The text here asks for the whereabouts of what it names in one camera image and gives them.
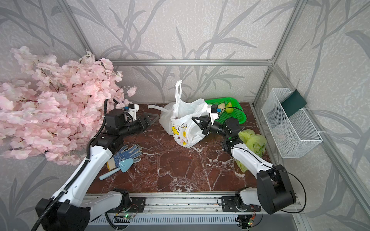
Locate white printed plastic bag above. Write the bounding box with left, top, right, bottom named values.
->
left=171, top=80, right=208, bottom=148

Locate light green plastic bag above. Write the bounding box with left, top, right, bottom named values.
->
left=231, top=129, right=271, bottom=178

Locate white cartoon plastic bag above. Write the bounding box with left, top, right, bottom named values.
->
left=148, top=102, right=179, bottom=136

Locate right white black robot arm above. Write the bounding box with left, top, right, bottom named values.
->
left=192, top=116, right=297, bottom=215

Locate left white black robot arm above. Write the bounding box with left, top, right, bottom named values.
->
left=32, top=109, right=160, bottom=231

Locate green plastic basket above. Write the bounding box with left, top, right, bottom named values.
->
left=205, top=97, right=247, bottom=124

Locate green pear top right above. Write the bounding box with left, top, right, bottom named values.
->
left=225, top=102, right=234, bottom=114

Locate cream pear top centre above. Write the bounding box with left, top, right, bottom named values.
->
left=218, top=103, right=226, bottom=113

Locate light blue spatula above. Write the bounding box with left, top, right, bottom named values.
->
left=99, top=158, right=134, bottom=181

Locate pink artificial blossom tree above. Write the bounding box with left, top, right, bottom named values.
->
left=1, top=46, right=137, bottom=166

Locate dark green card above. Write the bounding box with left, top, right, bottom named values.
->
left=281, top=90, right=307, bottom=117

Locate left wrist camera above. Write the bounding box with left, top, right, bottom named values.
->
left=125, top=104, right=139, bottom=121

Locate white wire mesh basket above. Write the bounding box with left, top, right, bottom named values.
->
left=262, top=88, right=323, bottom=159

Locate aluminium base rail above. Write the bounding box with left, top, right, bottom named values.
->
left=80, top=190, right=304, bottom=226

